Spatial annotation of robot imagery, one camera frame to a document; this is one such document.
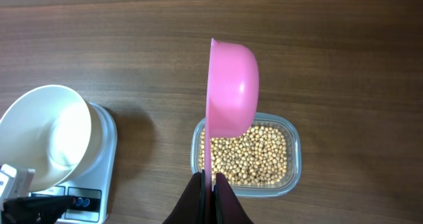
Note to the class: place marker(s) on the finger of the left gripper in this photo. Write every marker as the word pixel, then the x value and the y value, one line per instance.
pixel 35 210

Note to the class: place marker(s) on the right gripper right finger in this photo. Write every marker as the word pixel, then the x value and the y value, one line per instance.
pixel 227 208

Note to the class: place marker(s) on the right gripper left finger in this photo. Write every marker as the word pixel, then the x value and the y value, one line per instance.
pixel 191 205

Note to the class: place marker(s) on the pink measuring scoop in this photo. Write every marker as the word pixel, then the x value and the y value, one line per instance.
pixel 232 95

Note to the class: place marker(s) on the white digital kitchen scale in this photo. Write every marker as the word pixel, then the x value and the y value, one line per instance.
pixel 92 188

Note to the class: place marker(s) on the white bowl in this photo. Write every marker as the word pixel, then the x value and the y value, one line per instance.
pixel 54 131

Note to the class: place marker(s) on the soybeans pile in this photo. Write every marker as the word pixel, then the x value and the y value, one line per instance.
pixel 257 157

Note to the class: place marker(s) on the clear plastic container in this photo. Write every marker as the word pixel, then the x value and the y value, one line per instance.
pixel 292 177

